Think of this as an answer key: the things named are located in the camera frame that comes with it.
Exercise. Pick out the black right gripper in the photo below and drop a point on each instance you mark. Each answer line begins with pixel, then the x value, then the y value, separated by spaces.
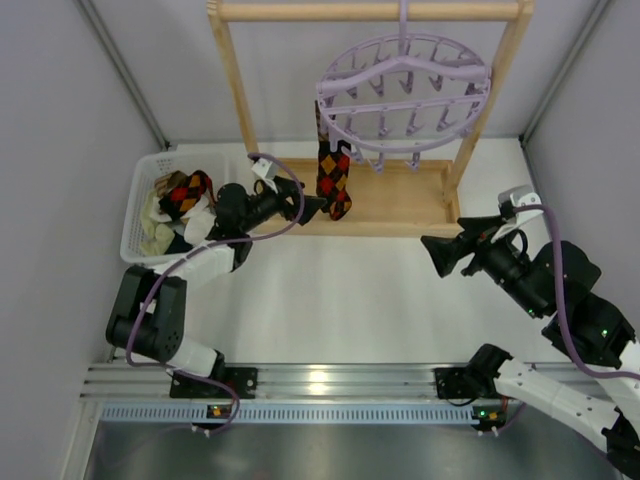
pixel 473 245

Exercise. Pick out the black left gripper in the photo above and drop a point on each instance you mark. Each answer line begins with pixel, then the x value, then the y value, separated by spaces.
pixel 289 198

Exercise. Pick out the red black argyle sock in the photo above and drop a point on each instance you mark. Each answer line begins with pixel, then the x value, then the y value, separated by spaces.
pixel 197 190

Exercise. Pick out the purple round clip hanger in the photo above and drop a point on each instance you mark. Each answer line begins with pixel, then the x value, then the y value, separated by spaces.
pixel 400 94

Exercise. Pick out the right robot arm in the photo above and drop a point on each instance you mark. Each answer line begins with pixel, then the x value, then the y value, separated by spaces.
pixel 589 330

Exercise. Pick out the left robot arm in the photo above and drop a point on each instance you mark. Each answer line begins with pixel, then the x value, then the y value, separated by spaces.
pixel 149 319

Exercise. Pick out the wooden hanger rack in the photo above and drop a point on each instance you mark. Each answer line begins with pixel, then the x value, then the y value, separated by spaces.
pixel 396 201

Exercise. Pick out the white plastic basket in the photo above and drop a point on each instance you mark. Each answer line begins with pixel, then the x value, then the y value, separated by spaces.
pixel 215 164

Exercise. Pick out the dark navy sock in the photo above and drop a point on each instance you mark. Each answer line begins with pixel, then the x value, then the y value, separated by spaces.
pixel 178 245

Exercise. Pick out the pale green sock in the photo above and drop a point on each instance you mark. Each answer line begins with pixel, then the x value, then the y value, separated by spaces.
pixel 157 238

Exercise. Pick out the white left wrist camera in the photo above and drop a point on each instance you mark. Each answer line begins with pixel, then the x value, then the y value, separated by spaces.
pixel 265 169

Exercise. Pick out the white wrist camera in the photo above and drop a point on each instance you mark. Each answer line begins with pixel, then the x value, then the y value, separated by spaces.
pixel 518 206
pixel 265 169

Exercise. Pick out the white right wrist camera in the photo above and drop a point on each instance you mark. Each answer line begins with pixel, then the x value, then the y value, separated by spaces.
pixel 518 206

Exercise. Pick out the aluminium mounting rail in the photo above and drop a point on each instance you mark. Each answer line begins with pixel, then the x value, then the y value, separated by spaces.
pixel 290 382

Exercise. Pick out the white slotted cable duct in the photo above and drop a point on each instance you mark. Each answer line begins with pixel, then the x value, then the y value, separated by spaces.
pixel 252 413

